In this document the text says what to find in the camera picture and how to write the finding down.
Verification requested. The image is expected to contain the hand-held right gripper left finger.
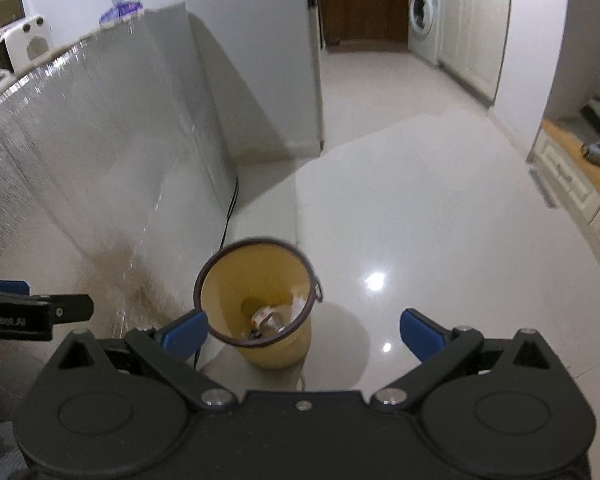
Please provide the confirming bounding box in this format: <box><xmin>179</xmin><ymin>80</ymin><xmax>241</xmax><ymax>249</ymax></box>
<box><xmin>55</xmin><ymin>309</ymin><xmax>237</xmax><ymax>409</ymax></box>

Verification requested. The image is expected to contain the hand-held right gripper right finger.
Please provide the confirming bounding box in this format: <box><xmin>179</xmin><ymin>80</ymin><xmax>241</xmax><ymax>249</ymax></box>
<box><xmin>370</xmin><ymin>308</ymin><xmax>556</xmax><ymax>411</ymax></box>

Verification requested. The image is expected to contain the crushed blue drink can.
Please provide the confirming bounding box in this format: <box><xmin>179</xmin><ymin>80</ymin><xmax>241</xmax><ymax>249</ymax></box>
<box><xmin>250</xmin><ymin>307</ymin><xmax>289</xmax><ymax>337</ymax></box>

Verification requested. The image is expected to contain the yellow trash bin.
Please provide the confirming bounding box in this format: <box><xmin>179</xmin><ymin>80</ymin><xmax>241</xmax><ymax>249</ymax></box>
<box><xmin>194</xmin><ymin>237</ymin><xmax>325</xmax><ymax>371</ymax></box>

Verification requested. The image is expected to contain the checkered tablecloth table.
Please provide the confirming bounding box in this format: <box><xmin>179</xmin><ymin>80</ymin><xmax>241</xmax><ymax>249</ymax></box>
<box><xmin>0</xmin><ymin>0</ymin><xmax>241</xmax><ymax>342</ymax></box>

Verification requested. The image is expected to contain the white wooden-top drawer cabinet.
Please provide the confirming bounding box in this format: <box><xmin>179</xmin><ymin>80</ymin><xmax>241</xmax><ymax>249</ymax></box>
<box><xmin>527</xmin><ymin>119</ymin><xmax>600</xmax><ymax>307</ymax></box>

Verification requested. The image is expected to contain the white fan heater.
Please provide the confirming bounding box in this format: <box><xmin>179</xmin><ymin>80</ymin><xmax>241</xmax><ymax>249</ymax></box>
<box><xmin>0</xmin><ymin>14</ymin><xmax>54</xmax><ymax>74</ymax></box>

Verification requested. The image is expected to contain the purple plastic bag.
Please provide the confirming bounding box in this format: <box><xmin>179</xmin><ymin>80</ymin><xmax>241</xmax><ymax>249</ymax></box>
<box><xmin>99</xmin><ymin>1</ymin><xmax>146</xmax><ymax>29</ymax></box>

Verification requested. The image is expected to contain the white kitchen cabinet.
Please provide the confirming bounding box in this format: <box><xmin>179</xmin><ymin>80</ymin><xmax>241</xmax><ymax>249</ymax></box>
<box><xmin>437</xmin><ymin>0</ymin><xmax>512</xmax><ymax>104</ymax></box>

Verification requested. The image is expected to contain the white washing machine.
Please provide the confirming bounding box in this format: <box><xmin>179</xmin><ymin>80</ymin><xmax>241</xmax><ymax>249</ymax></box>
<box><xmin>407</xmin><ymin>0</ymin><xmax>444</xmax><ymax>64</ymax></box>

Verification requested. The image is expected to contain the dark wooden door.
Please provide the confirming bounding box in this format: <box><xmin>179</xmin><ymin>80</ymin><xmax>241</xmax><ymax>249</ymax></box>
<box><xmin>316</xmin><ymin>0</ymin><xmax>411</xmax><ymax>49</ymax></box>

